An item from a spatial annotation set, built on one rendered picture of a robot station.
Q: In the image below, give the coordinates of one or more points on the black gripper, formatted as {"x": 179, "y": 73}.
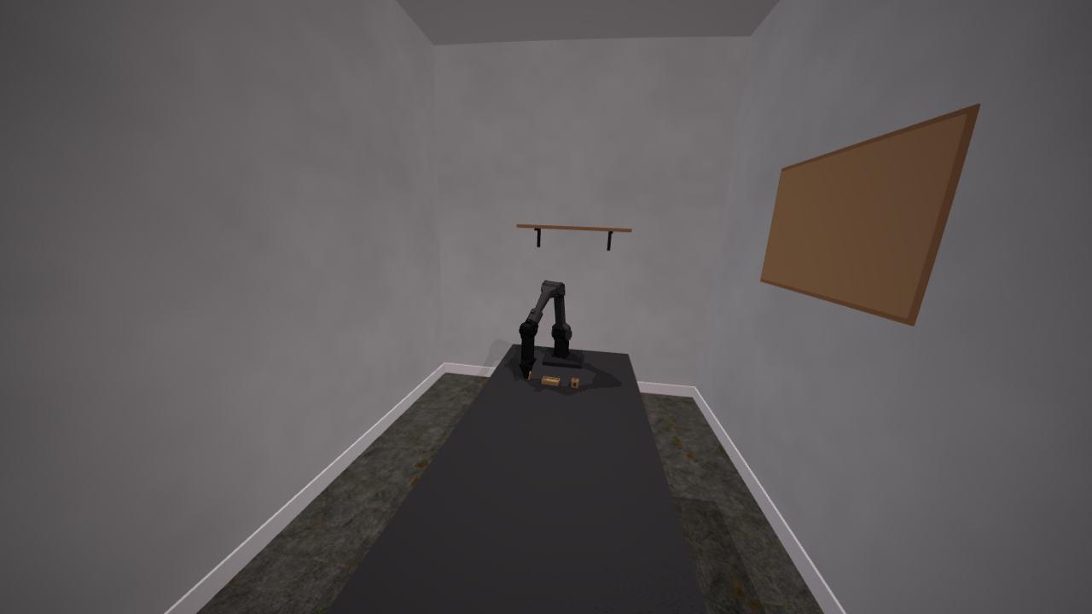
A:
{"x": 527, "y": 361}

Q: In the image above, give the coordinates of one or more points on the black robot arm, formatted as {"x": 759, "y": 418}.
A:
{"x": 561, "y": 331}

